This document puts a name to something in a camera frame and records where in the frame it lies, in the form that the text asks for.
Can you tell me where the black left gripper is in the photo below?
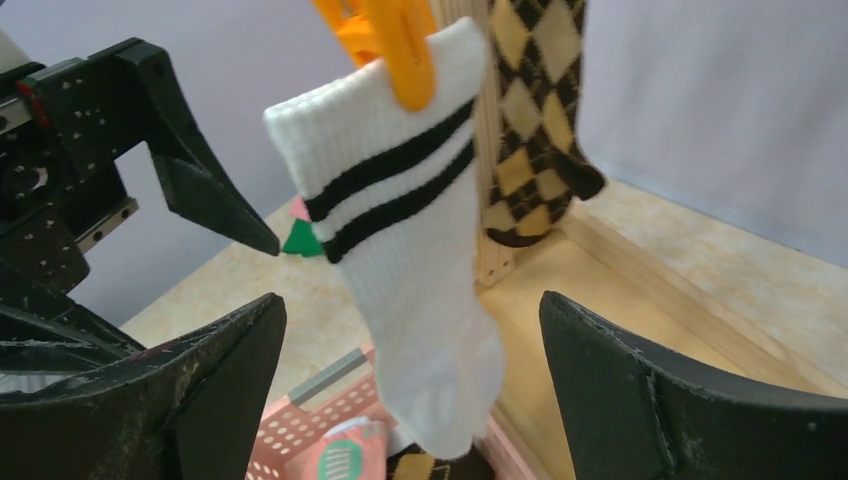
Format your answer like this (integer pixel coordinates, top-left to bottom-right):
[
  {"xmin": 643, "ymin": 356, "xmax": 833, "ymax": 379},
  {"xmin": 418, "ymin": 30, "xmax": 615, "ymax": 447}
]
[{"xmin": 1, "ymin": 39, "xmax": 280, "ymax": 391}]

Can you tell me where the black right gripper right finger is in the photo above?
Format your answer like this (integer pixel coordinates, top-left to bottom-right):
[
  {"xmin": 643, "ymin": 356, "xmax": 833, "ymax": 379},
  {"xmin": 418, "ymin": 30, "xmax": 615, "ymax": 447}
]
[{"xmin": 539, "ymin": 291, "xmax": 847, "ymax": 479}]

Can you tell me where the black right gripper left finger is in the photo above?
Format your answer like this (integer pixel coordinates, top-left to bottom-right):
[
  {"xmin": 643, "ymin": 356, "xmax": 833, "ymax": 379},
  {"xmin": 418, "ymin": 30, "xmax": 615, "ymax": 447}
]
[{"xmin": 1, "ymin": 293, "xmax": 287, "ymax": 479}]

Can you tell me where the pink plastic basket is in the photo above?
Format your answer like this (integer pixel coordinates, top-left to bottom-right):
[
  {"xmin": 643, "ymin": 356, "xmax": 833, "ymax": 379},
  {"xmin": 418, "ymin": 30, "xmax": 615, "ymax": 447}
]
[{"xmin": 245, "ymin": 344, "xmax": 549, "ymax": 479}]

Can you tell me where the white black striped sock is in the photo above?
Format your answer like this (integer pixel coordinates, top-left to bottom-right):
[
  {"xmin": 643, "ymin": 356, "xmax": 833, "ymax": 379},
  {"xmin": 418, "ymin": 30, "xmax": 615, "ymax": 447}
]
[{"xmin": 263, "ymin": 17, "xmax": 505, "ymax": 459}]

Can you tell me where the pink teal sock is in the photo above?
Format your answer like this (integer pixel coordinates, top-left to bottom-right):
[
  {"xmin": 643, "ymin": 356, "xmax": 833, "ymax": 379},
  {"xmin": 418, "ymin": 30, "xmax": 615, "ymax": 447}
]
[{"xmin": 300, "ymin": 416, "xmax": 389, "ymax": 480}]

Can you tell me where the wooden hanger rack stand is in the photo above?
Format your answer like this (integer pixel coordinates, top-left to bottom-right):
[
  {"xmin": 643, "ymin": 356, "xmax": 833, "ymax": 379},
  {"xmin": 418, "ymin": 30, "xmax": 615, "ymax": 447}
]
[{"xmin": 474, "ymin": 184, "xmax": 847, "ymax": 479}]

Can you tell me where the green folded cloth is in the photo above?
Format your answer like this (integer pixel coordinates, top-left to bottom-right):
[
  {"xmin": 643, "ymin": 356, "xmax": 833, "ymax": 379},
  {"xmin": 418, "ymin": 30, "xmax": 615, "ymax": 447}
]
[{"xmin": 281, "ymin": 218, "xmax": 324, "ymax": 258}]

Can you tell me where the pink folded cloth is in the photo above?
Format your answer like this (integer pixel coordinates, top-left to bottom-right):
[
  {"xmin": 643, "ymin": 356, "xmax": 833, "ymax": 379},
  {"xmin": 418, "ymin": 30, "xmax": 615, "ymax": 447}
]
[{"xmin": 289, "ymin": 196, "xmax": 311, "ymax": 223}]

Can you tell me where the orange clothes peg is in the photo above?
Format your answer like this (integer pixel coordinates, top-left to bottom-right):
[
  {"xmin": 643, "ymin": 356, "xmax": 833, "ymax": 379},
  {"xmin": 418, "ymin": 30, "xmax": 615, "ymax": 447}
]
[{"xmin": 313, "ymin": 0, "xmax": 436, "ymax": 112}]

